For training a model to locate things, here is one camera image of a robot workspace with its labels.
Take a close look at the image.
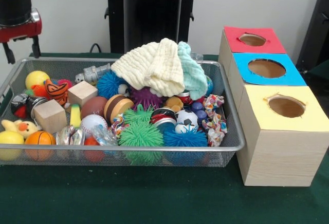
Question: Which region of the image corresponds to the large green spiky ball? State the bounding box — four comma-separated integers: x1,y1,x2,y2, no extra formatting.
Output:
118,121,165,165

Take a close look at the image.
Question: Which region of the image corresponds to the toy hamburger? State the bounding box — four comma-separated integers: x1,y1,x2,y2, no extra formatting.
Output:
104,94,135,123

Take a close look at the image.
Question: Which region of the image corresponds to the light blue cloth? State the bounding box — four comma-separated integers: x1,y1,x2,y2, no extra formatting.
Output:
177,41,208,101

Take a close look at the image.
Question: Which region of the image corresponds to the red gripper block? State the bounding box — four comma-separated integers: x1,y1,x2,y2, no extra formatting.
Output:
0,20,43,65

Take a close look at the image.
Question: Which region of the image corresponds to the small orange basketball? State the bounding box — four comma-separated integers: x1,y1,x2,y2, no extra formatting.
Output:
25,130,57,161

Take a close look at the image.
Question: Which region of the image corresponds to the dark green side tablecloth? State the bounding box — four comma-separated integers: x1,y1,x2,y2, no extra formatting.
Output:
295,60,329,106

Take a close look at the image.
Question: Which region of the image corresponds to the blue spiky ball with eyes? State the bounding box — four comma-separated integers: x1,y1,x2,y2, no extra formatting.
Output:
162,126,208,164

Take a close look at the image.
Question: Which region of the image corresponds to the shallow wire mesh bin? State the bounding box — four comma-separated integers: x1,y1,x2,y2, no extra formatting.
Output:
0,56,246,168

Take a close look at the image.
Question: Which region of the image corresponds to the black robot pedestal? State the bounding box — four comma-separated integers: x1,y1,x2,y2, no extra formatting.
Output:
99,0,208,55

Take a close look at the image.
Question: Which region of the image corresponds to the yellow duck plush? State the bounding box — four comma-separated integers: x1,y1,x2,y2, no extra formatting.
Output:
1,119,42,139

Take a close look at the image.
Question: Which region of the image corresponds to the cream white waffle cloth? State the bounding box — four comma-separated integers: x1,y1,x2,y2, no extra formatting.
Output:
110,38,185,98

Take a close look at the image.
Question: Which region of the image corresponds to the small soccer ball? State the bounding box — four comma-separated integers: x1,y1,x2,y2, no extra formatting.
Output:
175,109,199,134

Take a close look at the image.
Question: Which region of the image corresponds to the wooden box with three holes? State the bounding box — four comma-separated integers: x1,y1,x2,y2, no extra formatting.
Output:
217,26,329,188

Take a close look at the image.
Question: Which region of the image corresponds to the yellow foam ball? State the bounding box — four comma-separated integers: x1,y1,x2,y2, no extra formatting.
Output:
0,130,25,161

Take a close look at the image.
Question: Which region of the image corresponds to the black upright panel stand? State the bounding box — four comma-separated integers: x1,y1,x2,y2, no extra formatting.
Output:
295,0,329,68

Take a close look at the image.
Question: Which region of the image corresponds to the plain wooden cube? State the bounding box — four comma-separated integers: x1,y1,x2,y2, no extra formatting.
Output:
67,80,99,106

